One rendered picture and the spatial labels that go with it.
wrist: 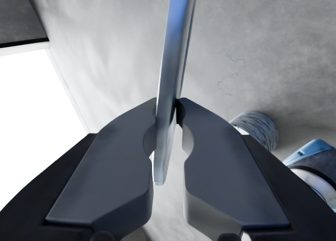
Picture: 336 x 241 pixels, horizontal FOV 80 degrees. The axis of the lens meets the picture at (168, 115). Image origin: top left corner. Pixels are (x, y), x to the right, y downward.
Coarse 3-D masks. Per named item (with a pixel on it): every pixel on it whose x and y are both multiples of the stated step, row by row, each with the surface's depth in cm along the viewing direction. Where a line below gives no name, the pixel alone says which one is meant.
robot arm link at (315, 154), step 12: (312, 144) 46; (324, 144) 46; (288, 156) 54; (300, 156) 46; (312, 156) 45; (324, 156) 44; (300, 168) 44; (312, 168) 43; (324, 168) 43; (312, 180) 42; (324, 180) 41; (324, 192) 41
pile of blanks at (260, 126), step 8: (248, 112) 125; (256, 112) 121; (232, 120) 120; (240, 120) 115; (248, 120) 113; (256, 120) 115; (264, 120) 115; (248, 128) 108; (256, 128) 109; (264, 128) 111; (272, 128) 115; (256, 136) 106; (264, 136) 109; (272, 136) 113; (264, 144) 107; (272, 144) 113
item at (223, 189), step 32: (192, 128) 9; (224, 128) 9; (192, 160) 7; (224, 160) 7; (192, 192) 6; (224, 192) 6; (256, 192) 6; (192, 224) 7; (224, 224) 6; (256, 224) 5; (288, 224) 5
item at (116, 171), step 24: (120, 120) 9; (144, 120) 9; (96, 144) 8; (120, 144) 8; (144, 144) 8; (96, 168) 7; (120, 168) 7; (144, 168) 7; (72, 192) 6; (96, 192) 6; (120, 192) 6; (144, 192) 6; (48, 216) 5; (72, 216) 5; (96, 216) 5; (120, 216) 6; (144, 216) 7; (120, 240) 8
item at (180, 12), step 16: (176, 0) 8; (192, 0) 12; (176, 16) 8; (192, 16) 26; (176, 32) 8; (176, 48) 8; (160, 64) 9; (176, 64) 9; (160, 80) 9; (176, 80) 9; (160, 96) 9; (176, 96) 12; (160, 112) 10; (160, 128) 10; (160, 144) 11; (160, 160) 12; (160, 176) 14
